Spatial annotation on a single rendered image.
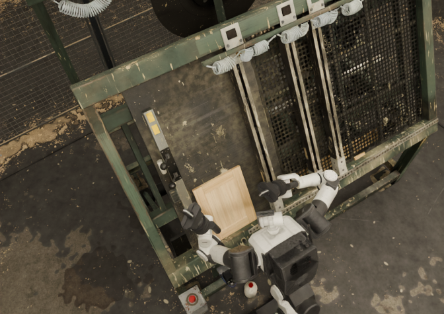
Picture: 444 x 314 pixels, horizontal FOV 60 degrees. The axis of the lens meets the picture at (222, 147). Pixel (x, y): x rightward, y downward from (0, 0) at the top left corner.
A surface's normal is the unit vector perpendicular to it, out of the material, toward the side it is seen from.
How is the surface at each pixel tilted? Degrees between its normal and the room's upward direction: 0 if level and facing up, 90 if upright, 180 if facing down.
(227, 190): 59
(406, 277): 0
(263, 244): 23
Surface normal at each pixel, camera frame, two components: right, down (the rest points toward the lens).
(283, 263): -0.24, -0.79
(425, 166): -0.04, -0.56
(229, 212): 0.42, 0.31
